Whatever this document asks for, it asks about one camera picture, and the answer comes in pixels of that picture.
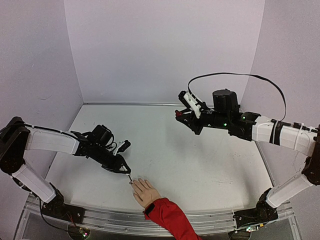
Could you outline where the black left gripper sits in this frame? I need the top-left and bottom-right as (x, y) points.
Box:
(92, 144), (132, 174)

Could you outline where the red nail polish bottle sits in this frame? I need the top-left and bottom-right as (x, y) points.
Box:
(175, 110), (183, 117)

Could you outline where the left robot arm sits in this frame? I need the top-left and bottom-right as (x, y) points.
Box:
(0, 116), (131, 219)

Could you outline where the red jacket sleeve forearm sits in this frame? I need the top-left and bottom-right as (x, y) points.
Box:
(143, 197), (202, 240)

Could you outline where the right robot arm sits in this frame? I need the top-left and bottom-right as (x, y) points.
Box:
(175, 89), (320, 209)

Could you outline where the mannequin hand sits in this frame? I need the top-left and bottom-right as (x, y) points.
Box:
(130, 178), (162, 209)

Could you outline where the circuit board with leds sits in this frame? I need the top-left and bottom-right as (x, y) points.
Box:
(67, 225), (91, 240)

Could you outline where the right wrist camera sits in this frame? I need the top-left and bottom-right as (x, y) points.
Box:
(178, 90), (209, 119)

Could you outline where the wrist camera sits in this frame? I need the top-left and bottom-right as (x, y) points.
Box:
(178, 90), (209, 119)
(113, 140), (131, 155)

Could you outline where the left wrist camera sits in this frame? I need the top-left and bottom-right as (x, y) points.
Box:
(113, 140), (131, 155)

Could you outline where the aluminium front rail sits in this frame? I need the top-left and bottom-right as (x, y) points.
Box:
(28, 196), (293, 240)

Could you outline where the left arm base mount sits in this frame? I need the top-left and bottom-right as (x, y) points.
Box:
(40, 189), (85, 224)

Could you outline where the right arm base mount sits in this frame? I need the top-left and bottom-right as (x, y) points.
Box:
(233, 188), (279, 230)

